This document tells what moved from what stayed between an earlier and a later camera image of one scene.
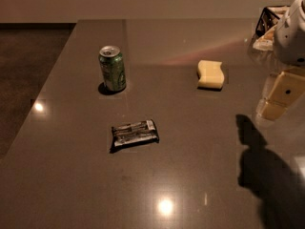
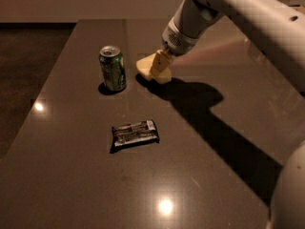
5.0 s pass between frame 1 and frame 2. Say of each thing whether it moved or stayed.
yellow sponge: moved
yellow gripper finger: moved
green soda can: stayed
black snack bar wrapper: stayed
